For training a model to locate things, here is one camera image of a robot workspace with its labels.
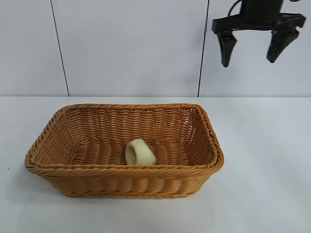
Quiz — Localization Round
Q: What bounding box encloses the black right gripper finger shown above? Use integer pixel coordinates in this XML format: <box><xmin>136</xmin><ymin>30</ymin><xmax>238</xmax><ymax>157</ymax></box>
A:
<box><xmin>266</xmin><ymin>28</ymin><xmax>300</xmax><ymax>64</ymax></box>
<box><xmin>216</xmin><ymin>30</ymin><xmax>238</xmax><ymax>68</ymax></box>

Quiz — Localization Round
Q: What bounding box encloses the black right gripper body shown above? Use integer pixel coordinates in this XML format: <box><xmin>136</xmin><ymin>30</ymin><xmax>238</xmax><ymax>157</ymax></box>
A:
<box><xmin>211</xmin><ymin>0</ymin><xmax>306</xmax><ymax>33</ymax></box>

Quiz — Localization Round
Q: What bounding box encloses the pale round egg yolk pastry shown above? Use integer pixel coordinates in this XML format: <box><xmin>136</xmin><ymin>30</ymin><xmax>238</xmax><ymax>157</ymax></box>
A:
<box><xmin>125</xmin><ymin>138</ymin><xmax>157</xmax><ymax>166</ymax></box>

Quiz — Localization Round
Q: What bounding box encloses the tan woven wicker basket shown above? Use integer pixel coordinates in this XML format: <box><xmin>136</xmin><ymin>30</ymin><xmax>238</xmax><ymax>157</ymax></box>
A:
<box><xmin>24</xmin><ymin>103</ymin><xmax>225</xmax><ymax>199</ymax></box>

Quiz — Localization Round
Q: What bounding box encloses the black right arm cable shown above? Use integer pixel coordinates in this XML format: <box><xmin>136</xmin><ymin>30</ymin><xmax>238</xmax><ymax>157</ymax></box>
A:
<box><xmin>227</xmin><ymin>0</ymin><xmax>243</xmax><ymax>18</ymax></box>

